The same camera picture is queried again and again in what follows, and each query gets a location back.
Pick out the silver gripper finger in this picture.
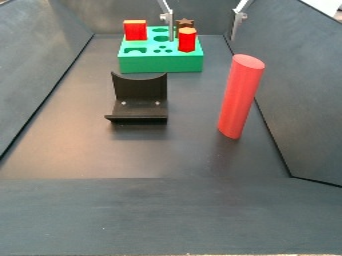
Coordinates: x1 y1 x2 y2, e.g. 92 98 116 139
156 0 174 41
230 0 250 40

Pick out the red oval cylinder peg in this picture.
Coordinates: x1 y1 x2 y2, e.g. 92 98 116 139
218 54 266 139

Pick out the green shape sorting board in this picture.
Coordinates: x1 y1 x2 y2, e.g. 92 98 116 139
118 26 204 73

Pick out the brown star peg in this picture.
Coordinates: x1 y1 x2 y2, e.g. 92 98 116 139
175 18 194 37

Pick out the red hexagonal peg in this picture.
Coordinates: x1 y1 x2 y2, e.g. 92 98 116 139
178 27 196 52

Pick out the red square block peg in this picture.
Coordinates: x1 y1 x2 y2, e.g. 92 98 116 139
123 20 147 41

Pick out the black curved holder stand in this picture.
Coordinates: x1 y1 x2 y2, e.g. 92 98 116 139
104 73 168 123

